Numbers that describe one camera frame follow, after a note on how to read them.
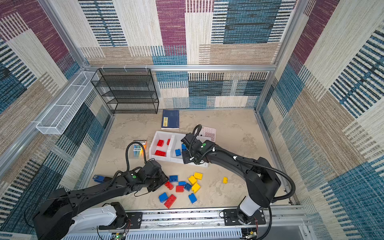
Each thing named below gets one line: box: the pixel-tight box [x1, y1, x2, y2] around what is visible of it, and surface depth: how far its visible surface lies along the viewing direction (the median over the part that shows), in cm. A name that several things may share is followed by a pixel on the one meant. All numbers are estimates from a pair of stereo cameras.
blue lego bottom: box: [188, 193, 198, 204], surface depth 81 cm
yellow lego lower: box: [191, 182, 201, 194], surface depth 83 cm
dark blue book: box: [161, 109, 180, 130], surface depth 115 cm
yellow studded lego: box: [193, 172, 204, 180], surface depth 88 cm
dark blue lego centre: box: [184, 183, 192, 192], surface depth 84 cm
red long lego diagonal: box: [164, 181, 174, 191], surface depth 84 cm
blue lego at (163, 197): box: [158, 192, 168, 203], surface depth 81 cm
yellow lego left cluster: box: [188, 175, 197, 185], surface depth 86 cm
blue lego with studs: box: [169, 175, 178, 182], surface depth 87 cm
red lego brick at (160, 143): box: [157, 139, 165, 147], surface depth 101 cm
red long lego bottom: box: [164, 194, 177, 209], surface depth 80 cm
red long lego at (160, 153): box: [154, 150, 167, 157], surface depth 96 cm
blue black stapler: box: [92, 174, 112, 183], surface depth 86 cm
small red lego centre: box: [175, 185, 185, 193], surface depth 85 cm
